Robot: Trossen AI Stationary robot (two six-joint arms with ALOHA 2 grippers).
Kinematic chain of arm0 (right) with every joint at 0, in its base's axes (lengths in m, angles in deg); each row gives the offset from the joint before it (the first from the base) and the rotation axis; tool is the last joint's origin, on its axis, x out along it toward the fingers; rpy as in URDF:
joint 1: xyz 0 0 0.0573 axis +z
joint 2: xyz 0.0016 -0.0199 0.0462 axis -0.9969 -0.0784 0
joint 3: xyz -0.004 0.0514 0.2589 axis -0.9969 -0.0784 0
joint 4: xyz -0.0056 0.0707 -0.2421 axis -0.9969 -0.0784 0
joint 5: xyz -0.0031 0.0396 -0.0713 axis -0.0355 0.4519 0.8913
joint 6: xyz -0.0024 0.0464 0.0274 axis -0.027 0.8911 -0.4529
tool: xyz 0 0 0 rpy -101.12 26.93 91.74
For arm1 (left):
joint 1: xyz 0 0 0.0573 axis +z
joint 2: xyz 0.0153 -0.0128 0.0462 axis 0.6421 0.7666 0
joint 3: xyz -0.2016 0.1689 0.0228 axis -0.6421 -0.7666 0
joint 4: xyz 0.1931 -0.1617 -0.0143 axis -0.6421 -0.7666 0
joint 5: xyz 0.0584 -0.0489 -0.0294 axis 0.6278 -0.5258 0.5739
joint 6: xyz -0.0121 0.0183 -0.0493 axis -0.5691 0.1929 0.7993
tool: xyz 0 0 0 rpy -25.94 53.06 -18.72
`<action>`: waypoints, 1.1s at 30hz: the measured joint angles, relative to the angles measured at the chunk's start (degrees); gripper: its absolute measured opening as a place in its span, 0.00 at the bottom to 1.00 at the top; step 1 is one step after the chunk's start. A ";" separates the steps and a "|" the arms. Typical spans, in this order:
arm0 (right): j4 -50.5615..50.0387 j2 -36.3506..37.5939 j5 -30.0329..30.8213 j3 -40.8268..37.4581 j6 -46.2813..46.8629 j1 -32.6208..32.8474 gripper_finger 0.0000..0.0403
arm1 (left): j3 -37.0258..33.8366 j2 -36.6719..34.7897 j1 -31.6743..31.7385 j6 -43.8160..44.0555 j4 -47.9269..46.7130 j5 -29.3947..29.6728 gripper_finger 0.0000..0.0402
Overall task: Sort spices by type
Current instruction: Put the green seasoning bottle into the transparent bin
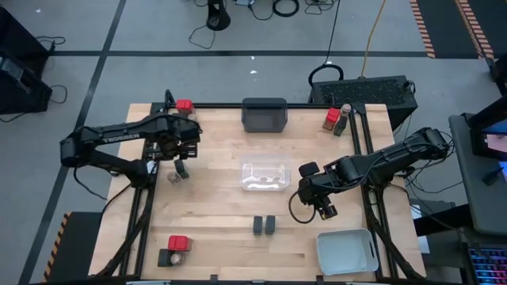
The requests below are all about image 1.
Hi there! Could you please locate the black cable with loop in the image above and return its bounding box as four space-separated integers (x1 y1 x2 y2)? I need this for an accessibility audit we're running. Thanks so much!
307 0 345 87

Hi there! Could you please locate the red-capped spice jar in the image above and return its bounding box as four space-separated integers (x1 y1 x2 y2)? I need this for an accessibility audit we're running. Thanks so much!
167 234 194 253
322 107 342 131
175 98 195 116

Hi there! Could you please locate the yellow cable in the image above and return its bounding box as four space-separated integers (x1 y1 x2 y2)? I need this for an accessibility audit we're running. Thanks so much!
359 0 387 79

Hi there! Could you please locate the black pedestal stand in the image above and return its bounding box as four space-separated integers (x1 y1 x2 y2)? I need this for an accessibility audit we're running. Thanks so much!
205 0 231 32

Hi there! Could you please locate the clear plastic bin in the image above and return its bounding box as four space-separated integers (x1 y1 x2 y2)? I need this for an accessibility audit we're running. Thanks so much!
240 157 292 192

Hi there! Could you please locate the black computer tower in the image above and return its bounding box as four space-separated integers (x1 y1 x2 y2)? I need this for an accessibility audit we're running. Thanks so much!
307 74 419 131

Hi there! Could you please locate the black equipment case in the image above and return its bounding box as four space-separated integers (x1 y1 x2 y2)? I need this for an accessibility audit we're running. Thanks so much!
0 6 51 60
0 55 53 116

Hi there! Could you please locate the coiled black cable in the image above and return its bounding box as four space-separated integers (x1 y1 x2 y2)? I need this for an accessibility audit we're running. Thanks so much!
272 0 301 18

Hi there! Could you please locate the black computer monitor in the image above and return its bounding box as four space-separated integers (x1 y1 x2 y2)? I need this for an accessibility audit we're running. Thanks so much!
469 97 507 162

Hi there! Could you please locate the grey desk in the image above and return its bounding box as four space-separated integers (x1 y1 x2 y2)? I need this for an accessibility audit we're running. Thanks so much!
448 112 507 238

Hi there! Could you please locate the black aluminium table frame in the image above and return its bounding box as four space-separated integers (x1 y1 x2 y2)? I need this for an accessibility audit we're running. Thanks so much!
93 89 428 285

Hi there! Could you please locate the white plastic bin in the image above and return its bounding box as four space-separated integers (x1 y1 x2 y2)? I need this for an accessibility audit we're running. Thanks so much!
315 228 380 277

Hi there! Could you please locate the dark grey plastic bin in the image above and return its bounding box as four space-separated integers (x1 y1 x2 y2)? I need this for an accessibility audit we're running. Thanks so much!
241 97 288 134

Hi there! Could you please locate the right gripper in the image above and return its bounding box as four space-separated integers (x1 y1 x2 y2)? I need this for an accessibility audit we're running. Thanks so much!
297 161 338 221

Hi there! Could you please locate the small black desk device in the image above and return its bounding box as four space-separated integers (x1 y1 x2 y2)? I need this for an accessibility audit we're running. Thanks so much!
482 166 505 187

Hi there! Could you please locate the thin black floor cable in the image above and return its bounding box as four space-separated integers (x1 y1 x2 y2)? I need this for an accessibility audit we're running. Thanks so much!
188 23 217 51

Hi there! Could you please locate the black hazard-striped floor mat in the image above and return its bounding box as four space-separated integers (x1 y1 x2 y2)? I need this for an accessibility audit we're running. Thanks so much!
410 0 496 60
41 211 103 284

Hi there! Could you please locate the backlit rainbow keyboard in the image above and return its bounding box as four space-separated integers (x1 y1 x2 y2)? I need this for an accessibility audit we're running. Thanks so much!
467 247 507 285

